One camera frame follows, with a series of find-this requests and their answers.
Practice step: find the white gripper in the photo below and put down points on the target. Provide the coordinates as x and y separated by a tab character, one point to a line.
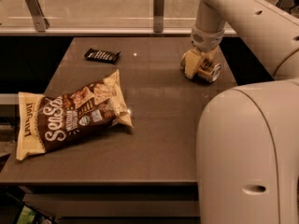
206	41

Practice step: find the orange soda can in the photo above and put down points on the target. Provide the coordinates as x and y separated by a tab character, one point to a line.
208	70

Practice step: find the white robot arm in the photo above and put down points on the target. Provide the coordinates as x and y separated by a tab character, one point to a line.
247	145

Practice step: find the black candy bar wrapper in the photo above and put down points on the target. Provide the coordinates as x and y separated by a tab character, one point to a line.
102	56

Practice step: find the brown chips bag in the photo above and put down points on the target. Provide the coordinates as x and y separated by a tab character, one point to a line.
48	123

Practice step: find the glass railing panel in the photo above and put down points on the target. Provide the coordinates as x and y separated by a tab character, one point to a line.
99	13

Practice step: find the green item under table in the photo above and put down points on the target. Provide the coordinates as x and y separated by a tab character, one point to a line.
28	215

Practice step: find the middle metal railing bracket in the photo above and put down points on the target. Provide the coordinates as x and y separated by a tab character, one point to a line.
158	16

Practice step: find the metal railing bracket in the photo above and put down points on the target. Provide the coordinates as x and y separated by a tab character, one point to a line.
158	16
286	5
40	21

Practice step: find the right metal railing bracket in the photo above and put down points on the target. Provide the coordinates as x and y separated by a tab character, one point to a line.
286	5

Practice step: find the left metal railing bracket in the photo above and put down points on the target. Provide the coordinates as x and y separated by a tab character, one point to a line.
40	21

